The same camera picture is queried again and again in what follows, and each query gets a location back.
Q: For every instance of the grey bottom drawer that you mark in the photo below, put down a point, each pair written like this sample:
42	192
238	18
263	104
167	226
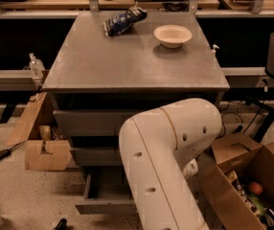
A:
106	191

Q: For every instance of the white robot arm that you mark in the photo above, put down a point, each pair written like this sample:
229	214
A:
155	147

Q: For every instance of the grey top drawer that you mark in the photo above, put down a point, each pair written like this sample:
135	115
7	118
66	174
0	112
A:
91	122

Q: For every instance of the grey drawer cabinet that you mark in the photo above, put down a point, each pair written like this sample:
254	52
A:
131	71

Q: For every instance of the cardboard box with groceries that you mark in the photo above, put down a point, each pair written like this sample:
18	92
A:
239	183

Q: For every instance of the red apple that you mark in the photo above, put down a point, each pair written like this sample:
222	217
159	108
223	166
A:
255	188

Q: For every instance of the white pump bottle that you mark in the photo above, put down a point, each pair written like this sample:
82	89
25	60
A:
215	48

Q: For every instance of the white paper bowl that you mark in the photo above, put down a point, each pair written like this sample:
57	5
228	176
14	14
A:
172	36

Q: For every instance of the black object bottom edge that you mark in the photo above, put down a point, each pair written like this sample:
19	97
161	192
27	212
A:
62	225

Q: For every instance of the small left cardboard box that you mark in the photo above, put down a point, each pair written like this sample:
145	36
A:
45	147

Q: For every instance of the blue chip bag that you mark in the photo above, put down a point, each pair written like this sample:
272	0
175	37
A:
120	23

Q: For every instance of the clear plastic bottle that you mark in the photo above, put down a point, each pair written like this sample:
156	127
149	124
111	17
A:
36	65

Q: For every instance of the black power adapter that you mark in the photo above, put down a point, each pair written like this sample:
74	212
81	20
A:
4	153

